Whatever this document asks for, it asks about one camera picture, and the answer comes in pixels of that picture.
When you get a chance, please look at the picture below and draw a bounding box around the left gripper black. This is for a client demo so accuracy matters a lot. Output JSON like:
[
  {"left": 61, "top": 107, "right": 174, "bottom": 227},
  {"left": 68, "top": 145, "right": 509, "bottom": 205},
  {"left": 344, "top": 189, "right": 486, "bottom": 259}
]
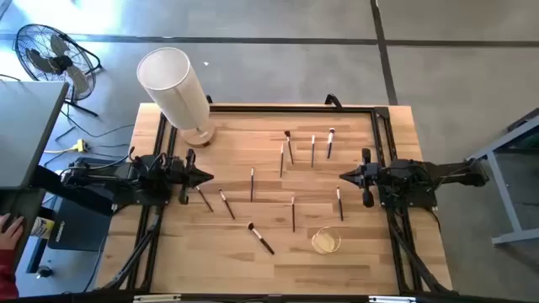
[{"left": 169, "top": 147, "right": 215, "bottom": 206}]

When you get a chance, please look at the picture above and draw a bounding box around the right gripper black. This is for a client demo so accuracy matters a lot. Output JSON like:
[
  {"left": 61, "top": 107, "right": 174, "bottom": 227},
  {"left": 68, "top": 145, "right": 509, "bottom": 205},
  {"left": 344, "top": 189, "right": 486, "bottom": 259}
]
[{"left": 339, "top": 147, "right": 383, "bottom": 209}]

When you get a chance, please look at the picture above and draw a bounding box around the white-tipped black makeup brush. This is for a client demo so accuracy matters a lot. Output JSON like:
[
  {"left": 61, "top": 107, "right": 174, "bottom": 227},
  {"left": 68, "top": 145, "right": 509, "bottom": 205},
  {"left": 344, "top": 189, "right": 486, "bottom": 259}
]
[{"left": 335, "top": 185, "right": 344, "bottom": 222}]

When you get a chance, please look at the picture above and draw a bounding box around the tan-bristled black makeup brush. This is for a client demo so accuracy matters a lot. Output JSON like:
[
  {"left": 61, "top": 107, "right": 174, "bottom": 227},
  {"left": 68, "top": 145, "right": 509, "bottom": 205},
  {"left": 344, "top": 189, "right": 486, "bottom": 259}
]
[{"left": 218, "top": 188, "right": 237, "bottom": 221}]

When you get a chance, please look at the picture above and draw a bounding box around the white-bristled black makeup brush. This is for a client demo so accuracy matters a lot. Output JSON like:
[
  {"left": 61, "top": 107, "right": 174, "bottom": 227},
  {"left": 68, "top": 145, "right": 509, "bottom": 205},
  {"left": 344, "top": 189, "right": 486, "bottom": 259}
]
[{"left": 326, "top": 127, "right": 336, "bottom": 160}]

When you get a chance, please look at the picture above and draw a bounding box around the clear glass cup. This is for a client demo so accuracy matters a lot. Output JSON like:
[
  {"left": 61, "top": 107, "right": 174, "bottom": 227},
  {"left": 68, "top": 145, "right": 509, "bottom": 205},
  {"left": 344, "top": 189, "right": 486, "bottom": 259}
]
[{"left": 311, "top": 226, "right": 342, "bottom": 255}]

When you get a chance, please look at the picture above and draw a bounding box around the dark-bristled black makeup brush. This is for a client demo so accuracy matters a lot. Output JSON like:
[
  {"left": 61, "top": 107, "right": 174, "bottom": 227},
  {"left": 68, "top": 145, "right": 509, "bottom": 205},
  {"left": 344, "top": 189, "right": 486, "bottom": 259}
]
[{"left": 284, "top": 130, "right": 295, "bottom": 166}]

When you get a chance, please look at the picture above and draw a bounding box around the large pink-bristled makeup brush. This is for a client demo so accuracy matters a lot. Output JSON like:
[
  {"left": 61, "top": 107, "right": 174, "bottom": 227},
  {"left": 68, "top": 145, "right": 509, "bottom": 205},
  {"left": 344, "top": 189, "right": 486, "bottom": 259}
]
[{"left": 247, "top": 221, "right": 275, "bottom": 256}]

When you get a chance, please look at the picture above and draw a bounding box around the person's forearm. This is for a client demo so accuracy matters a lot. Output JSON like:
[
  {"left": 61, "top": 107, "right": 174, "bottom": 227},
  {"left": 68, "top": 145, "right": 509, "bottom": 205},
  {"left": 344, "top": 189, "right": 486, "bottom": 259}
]
[{"left": 0, "top": 247, "right": 20, "bottom": 300}]

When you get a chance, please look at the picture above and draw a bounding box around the white cylinder lamp wooden base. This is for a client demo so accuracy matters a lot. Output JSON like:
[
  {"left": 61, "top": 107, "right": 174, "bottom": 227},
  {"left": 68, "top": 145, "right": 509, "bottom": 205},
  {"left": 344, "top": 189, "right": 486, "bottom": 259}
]
[{"left": 136, "top": 46, "right": 217, "bottom": 148}]

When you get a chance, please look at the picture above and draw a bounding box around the black desk support beam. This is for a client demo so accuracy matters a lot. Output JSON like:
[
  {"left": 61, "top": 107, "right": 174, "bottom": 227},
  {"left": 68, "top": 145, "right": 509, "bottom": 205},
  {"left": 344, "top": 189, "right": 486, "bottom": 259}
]
[{"left": 31, "top": 165, "right": 115, "bottom": 218}]

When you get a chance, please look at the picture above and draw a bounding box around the black computer case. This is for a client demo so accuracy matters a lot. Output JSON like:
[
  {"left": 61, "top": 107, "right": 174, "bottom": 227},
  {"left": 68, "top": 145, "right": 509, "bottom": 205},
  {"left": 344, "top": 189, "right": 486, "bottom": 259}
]
[{"left": 47, "top": 196, "right": 114, "bottom": 253}]

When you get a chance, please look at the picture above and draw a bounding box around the white yellow labelled container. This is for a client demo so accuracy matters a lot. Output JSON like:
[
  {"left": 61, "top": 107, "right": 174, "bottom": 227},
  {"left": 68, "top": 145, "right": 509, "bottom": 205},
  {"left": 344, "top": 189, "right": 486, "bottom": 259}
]
[{"left": 30, "top": 215, "right": 56, "bottom": 241}]

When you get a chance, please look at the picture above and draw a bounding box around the dark grey desk surface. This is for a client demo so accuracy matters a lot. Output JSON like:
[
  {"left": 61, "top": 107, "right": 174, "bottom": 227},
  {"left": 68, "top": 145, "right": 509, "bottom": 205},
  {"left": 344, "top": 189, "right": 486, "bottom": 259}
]
[{"left": 0, "top": 187, "right": 47, "bottom": 274}]

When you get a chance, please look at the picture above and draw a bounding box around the grey desk top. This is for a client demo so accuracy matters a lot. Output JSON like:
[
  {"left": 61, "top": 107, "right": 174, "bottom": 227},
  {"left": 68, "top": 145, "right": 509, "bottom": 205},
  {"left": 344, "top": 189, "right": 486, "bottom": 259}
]
[{"left": 0, "top": 79, "right": 71, "bottom": 191}]

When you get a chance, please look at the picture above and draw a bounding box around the black floor fan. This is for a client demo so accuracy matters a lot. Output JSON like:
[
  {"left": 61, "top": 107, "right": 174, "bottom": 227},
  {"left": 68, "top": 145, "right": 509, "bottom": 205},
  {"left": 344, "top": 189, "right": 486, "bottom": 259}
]
[{"left": 13, "top": 23, "right": 103, "bottom": 118}]

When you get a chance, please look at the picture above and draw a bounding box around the person's hand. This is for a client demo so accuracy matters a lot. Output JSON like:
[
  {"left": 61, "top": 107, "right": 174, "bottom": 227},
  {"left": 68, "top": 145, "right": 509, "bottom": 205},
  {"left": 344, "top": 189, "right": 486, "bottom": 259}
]
[{"left": 0, "top": 212, "right": 25, "bottom": 252}]

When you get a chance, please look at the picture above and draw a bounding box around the black floor cable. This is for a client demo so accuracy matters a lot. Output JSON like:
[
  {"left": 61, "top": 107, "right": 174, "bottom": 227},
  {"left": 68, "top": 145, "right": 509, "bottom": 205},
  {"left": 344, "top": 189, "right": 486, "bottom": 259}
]
[{"left": 60, "top": 104, "right": 136, "bottom": 139}]

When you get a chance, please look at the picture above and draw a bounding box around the silver metal bracket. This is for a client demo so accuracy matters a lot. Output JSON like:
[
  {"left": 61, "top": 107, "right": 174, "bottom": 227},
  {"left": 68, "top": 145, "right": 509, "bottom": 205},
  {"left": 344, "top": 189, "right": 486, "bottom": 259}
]
[
  {"left": 133, "top": 294, "right": 183, "bottom": 303},
  {"left": 369, "top": 295, "right": 418, "bottom": 303}
]

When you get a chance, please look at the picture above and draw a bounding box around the grey metal table frame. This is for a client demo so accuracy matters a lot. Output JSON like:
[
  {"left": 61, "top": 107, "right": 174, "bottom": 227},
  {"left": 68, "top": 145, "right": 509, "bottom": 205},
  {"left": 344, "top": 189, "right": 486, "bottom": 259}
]
[{"left": 464, "top": 107, "right": 539, "bottom": 247}]

